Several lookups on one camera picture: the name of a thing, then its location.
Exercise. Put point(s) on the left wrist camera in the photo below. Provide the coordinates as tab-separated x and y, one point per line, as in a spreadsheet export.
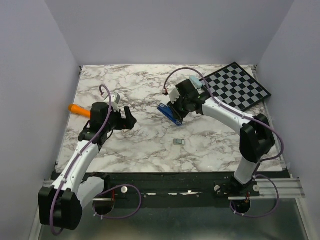
115	100

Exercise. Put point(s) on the orange marker pen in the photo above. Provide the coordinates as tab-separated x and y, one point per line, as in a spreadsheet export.
75	109

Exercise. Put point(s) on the silver staple strips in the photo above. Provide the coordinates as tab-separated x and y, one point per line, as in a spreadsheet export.
179	142

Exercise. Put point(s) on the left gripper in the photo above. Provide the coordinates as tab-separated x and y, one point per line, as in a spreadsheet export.
127	123

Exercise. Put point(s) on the aluminium rail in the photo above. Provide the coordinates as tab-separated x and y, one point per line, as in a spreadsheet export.
180	184

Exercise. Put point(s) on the black grey checkerboard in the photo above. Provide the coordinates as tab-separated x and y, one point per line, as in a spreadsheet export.
234	86

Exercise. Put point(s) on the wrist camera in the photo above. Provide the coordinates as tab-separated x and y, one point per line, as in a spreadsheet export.
172	92
115	100

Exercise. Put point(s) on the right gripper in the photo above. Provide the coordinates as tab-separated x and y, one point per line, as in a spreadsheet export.
177	114

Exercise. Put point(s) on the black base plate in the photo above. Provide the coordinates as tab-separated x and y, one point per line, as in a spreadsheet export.
132	201

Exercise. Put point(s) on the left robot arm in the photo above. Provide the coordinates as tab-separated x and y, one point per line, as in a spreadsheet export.
59	205

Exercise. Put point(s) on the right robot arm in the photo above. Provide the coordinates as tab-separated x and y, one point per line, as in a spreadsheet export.
255	136

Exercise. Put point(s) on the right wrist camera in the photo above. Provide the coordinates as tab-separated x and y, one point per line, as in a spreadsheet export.
172	92

